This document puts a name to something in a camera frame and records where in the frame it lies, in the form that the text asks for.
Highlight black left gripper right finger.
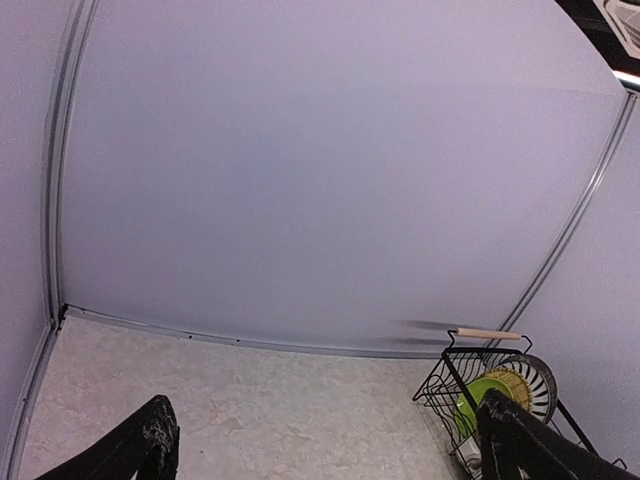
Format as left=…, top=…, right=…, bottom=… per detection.
left=476, top=389, right=636, bottom=480

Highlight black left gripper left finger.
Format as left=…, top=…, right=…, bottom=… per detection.
left=41, top=395, right=180, bottom=479

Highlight yellow green woven plate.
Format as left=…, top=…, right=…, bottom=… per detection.
left=483, top=368, right=533, bottom=411

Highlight white plate dark stripes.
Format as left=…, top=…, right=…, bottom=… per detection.
left=495, top=354, right=558, bottom=424

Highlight lime green plate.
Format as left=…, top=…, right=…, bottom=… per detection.
left=454, top=378, right=505, bottom=440

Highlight black wire dish rack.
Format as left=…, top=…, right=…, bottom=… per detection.
left=413, top=327, right=599, bottom=479

